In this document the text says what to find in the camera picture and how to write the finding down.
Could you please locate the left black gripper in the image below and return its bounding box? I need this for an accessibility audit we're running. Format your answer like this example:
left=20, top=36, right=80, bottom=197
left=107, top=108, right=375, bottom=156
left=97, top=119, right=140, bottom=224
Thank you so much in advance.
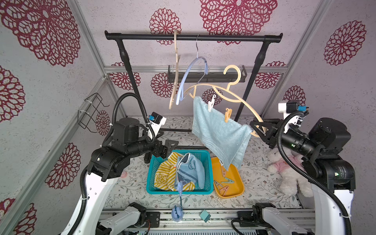
left=127, top=131, right=178, bottom=158

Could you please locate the blue hello towel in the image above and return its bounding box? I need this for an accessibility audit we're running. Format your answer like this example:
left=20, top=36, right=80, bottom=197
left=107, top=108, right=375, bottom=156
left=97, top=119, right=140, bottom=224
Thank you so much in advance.
left=175, top=153, right=205, bottom=189

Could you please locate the yellow striped towel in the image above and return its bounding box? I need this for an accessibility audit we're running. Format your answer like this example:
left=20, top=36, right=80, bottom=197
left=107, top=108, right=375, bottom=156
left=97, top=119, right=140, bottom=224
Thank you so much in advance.
left=154, top=152, right=184, bottom=192

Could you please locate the teal plain towel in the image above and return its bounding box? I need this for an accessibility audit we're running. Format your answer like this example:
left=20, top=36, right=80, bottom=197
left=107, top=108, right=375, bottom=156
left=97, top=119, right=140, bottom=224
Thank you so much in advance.
left=192, top=97, right=253, bottom=170

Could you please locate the beige plastic hanger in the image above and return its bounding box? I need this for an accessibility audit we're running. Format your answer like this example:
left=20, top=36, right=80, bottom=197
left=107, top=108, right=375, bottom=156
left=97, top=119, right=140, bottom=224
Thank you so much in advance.
left=184, top=64, right=266, bottom=138

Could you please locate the green clothespin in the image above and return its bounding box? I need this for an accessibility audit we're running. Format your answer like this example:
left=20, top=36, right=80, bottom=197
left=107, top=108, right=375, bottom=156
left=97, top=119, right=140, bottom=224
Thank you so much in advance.
left=221, top=179, right=235, bottom=184

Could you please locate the cream plastic hanger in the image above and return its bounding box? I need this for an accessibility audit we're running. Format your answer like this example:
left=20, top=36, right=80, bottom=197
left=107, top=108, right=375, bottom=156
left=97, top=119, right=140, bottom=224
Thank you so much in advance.
left=169, top=29, right=180, bottom=110

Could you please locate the light blue hanger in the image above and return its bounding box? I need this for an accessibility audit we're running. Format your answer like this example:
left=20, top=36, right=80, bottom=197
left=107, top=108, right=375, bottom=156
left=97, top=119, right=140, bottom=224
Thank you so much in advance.
left=175, top=34, right=210, bottom=106

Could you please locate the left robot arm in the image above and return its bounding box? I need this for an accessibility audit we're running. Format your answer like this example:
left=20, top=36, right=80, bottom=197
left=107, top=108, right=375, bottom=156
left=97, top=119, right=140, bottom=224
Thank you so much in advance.
left=62, top=93, right=179, bottom=235

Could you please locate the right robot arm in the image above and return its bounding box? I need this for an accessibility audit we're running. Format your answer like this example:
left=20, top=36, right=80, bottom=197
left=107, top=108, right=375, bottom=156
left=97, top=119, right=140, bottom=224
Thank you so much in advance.
left=250, top=110, right=355, bottom=235

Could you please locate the teal plastic basket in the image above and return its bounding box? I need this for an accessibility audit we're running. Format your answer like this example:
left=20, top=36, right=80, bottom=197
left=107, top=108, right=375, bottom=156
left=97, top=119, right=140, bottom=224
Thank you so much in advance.
left=146, top=149, right=214, bottom=195

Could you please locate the orange clothespin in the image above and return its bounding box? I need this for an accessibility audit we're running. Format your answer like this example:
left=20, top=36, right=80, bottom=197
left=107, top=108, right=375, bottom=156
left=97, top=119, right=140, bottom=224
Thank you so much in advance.
left=224, top=108, right=233, bottom=123

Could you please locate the white teddy bear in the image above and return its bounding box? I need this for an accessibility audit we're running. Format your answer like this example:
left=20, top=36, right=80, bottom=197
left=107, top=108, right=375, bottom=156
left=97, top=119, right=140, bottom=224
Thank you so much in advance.
left=267, top=148, right=313, bottom=198

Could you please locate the white clothespin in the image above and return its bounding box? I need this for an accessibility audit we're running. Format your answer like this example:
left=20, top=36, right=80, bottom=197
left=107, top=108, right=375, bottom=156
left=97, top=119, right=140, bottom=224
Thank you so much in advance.
left=208, top=95, right=216, bottom=112

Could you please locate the yellow plastic tray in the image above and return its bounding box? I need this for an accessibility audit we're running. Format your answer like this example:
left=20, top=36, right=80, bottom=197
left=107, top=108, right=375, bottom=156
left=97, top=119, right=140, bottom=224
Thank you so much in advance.
left=211, top=157, right=245, bottom=199

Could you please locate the small teal cube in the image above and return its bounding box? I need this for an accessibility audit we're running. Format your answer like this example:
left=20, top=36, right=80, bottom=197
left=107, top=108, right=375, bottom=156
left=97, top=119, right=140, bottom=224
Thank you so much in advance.
left=200, top=210, right=211, bottom=223

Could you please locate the black clothes rack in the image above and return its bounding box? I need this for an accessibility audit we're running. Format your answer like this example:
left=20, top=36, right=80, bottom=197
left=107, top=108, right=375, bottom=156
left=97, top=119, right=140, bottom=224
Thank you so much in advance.
left=105, top=31, right=283, bottom=138

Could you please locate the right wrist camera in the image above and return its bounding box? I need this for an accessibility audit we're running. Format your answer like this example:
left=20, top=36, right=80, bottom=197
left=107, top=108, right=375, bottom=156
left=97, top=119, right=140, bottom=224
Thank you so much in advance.
left=278, top=100, right=308, bottom=133

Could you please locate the black wire wall rack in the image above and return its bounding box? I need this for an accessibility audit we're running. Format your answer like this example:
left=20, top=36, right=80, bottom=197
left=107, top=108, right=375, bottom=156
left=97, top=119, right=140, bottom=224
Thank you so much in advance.
left=76, top=93, right=110, bottom=134

